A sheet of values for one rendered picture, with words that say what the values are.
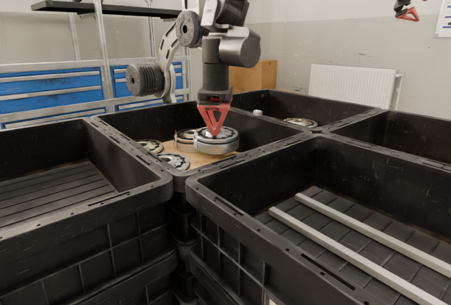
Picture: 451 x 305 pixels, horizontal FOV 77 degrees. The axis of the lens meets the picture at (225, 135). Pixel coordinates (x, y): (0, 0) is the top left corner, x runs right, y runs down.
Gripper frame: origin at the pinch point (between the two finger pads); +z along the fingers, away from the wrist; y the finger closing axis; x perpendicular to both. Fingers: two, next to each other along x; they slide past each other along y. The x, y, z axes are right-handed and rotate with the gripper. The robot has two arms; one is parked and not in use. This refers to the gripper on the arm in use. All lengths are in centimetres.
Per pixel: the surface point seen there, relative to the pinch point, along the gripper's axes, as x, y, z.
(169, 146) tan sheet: 12.9, 6.0, 7.5
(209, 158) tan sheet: 1.4, -0.8, 7.2
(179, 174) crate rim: 1.1, -28.8, -3.2
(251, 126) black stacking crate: -8.0, 1.2, -0.4
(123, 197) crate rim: 5.9, -34.9, -3.3
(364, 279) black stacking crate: -21.8, -34.0, 6.6
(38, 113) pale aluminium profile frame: 143, 123, 35
